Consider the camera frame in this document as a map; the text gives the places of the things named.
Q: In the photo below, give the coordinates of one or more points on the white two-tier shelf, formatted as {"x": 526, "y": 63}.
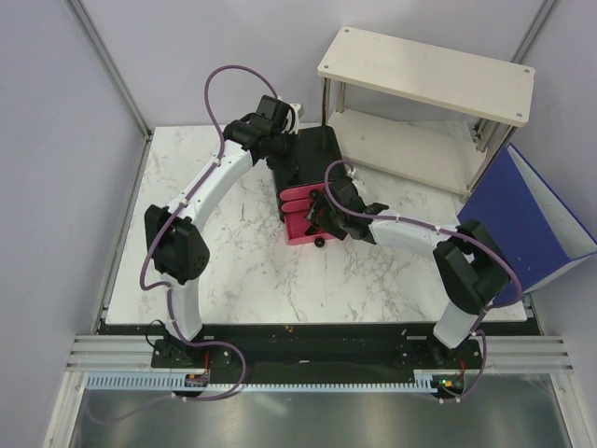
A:
{"x": 429, "y": 114}

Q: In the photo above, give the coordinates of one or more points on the pink bottom drawer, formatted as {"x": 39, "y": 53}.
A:
{"x": 296, "y": 226}

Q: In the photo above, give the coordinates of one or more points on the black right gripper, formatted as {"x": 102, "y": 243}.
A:
{"x": 323, "y": 219}

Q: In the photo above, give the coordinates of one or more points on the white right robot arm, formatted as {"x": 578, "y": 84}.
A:
{"x": 472, "y": 268}

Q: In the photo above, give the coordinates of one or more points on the black drawer cabinet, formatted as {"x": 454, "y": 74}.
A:
{"x": 317, "y": 148}

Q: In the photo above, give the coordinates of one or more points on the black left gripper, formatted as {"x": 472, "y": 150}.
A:
{"x": 291, "y": 165}

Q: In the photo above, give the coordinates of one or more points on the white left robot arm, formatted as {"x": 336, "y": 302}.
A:
{"x": 176, "y": 252}

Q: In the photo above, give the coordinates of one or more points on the blue binder folder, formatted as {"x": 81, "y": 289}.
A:
{"x": 537, "y": 232}

